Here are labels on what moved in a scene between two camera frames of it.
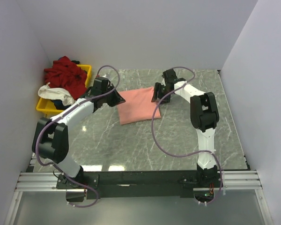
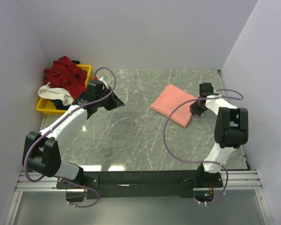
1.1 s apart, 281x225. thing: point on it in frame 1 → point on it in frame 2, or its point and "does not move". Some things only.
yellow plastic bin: (47, 106) does not move
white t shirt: (55, 93) does not move
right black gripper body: (163, 91) → (197, 109)
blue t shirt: (59, 105) does not move
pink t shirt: (138, 106) → (168, 100)
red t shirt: (64, 74) does not move
